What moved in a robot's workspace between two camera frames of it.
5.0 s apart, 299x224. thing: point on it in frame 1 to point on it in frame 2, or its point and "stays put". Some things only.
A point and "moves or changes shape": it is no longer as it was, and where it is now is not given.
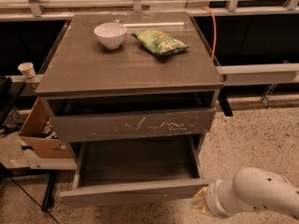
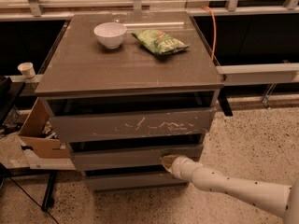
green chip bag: (159, 42) stays put
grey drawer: (120, 171) moves or changes shape
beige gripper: (211, 195) to (179, 166)
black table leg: (49, 191) stays put
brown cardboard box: (32, 131) stays put
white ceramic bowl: (112, 34) stays put
